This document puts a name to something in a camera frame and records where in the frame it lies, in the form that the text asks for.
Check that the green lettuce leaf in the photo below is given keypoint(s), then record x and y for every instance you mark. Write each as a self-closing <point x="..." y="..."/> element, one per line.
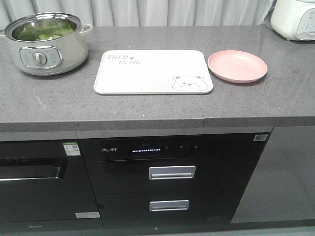
<point x="42" y="30"/>

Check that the silver drawer handle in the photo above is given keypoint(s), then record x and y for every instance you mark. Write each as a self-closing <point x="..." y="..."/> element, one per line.
<point x="173" y="205"/>
<point x="172" y="172"/>

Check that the pink round plate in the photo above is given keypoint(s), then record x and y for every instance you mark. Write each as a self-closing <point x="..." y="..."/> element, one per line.
<point x="237" y="66"/>

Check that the cream bear serving tray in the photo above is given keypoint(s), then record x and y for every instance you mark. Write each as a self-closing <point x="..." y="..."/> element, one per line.
<point x="153" y="72"/>

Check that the silver upper drawer handle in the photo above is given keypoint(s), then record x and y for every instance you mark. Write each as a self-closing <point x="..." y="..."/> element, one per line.
<point x="172" y="172"/>

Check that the white pleated curtain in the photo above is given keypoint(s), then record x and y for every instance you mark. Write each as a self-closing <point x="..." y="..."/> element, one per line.
<point x="145" y="13"/>

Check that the silver lower drawer handle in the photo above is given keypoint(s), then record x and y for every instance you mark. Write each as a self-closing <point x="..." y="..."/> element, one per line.
<point x="173" y="205"/>

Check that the green electric cooking pot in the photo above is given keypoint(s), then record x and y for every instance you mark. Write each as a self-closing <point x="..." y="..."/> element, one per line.
<point x="48" y="57"/>

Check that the black drawer sterilizer cabinet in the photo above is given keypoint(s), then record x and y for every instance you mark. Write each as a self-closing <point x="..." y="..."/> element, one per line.
<point x="118" y="169"/>

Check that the black built-in dishwasher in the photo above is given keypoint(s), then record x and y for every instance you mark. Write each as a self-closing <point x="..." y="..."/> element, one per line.
<point x="44" y="186"/>

